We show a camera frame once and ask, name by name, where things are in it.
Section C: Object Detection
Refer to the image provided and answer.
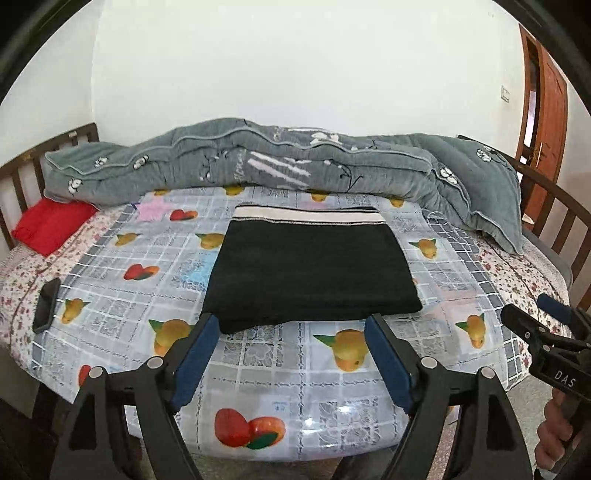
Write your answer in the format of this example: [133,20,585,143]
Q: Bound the red pillow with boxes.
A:
[12,198,97,257]

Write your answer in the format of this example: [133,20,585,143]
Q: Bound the person right hand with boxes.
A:
[534,388,590,471]

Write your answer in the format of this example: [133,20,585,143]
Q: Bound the black striped pants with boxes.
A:
[202,204,423,334]

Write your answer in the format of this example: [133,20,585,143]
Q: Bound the black smartphone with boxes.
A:
[32,278,61,334]

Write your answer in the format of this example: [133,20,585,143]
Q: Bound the grey floral quilt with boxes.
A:
[41,118,523,254]

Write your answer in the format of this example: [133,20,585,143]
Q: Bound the dark wooden bed frame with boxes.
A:
[1,123,590,287]

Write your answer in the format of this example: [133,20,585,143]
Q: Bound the white wall switch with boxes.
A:
[501,85,510,103]

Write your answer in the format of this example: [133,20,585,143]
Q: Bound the brown wooden door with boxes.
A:
[516,22,570,222]

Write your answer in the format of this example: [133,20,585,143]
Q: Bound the fruit print plastic cover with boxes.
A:
[28,187,526,460]

